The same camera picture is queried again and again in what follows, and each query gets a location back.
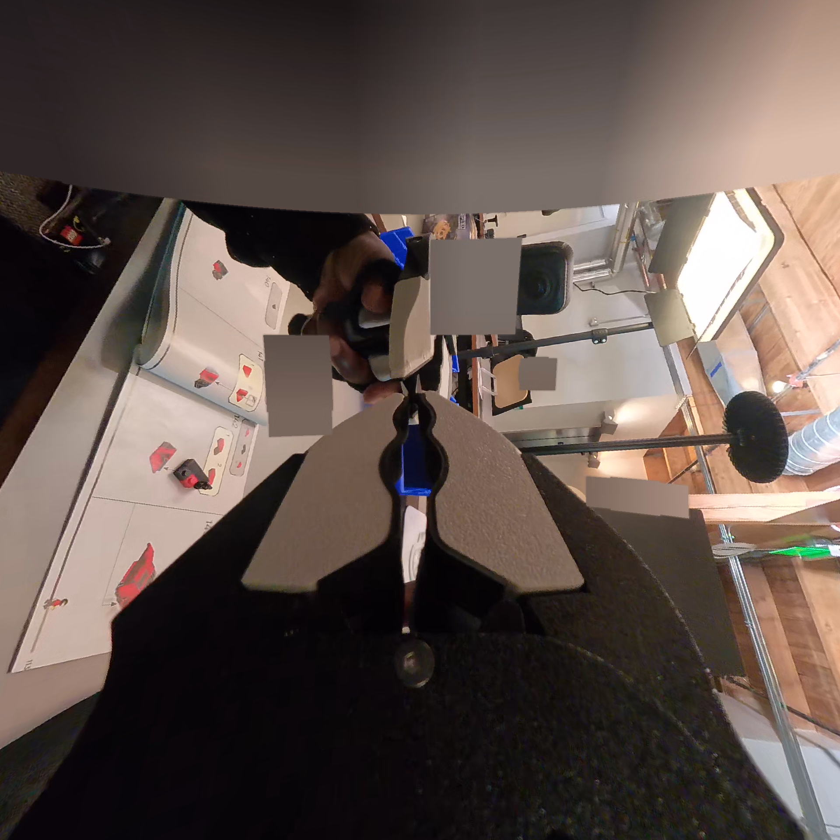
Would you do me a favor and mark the white instruction booklet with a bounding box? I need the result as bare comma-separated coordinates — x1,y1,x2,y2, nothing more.
8,203,332,675

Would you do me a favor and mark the black light stand pole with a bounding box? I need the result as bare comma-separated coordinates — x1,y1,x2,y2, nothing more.
455,322,658,361

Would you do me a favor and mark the studio light panel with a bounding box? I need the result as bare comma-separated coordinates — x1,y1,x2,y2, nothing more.
646,189,786,350

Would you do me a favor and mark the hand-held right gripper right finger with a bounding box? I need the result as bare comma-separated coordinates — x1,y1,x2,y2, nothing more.
420,391,585,595

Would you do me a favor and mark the tan wooden chair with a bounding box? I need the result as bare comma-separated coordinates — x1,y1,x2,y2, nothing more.
491,353,534,416

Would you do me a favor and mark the person's left forearm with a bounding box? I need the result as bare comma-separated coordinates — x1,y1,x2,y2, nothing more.
184,200,382,299

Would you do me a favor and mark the white round base plate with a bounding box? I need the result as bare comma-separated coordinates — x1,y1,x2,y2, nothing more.
402,504,429,584

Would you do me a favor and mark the white cable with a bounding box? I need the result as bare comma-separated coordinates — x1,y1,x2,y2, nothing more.
38,184,114,252

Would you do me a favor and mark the black round disc stand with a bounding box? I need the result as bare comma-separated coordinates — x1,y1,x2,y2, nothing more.
518,392,790,485

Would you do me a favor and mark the silver ventilation duct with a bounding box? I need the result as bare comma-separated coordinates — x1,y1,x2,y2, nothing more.
783,403,840,478

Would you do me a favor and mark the small black red brick assembly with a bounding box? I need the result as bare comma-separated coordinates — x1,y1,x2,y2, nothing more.
174,458,215,493

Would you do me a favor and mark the person's left hand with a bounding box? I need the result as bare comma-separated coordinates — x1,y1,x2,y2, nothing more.
289,231,404,403

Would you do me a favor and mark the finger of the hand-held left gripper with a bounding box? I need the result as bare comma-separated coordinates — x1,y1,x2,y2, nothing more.
386,274,437,403

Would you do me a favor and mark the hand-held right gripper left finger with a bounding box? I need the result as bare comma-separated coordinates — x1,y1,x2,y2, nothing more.
241,392,406,595

